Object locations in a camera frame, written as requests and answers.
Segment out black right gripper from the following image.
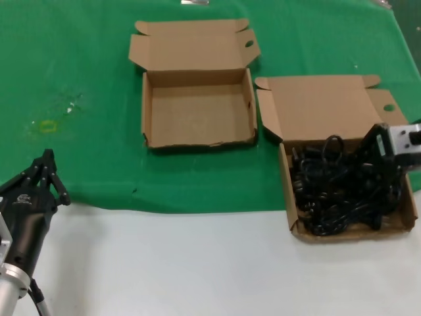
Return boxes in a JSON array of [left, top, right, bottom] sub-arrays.
[[357, 123, 407, 198]]

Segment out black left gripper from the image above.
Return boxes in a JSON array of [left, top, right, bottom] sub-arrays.
[[0, 149, 72, 276]]

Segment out black power cable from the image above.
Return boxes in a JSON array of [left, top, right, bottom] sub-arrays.
[[291, 134, 349, 198], [341, 154, 405, 233], [294, 190, 366, 236]]

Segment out brown cardboard box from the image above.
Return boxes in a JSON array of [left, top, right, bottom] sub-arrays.
[[255, 74, 418, 245]]

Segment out brown cardboard box torn rim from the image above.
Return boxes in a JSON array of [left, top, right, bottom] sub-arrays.
[[128, 18, 262, 151]]

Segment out green table cloth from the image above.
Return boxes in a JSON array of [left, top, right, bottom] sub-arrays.
[[0, 0, 421, 215]]

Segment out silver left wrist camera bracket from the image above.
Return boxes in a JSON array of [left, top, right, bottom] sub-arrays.
[[0, 196, 14, 264]]

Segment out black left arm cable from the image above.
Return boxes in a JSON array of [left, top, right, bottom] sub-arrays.
[[28, 278, 52, 316]]

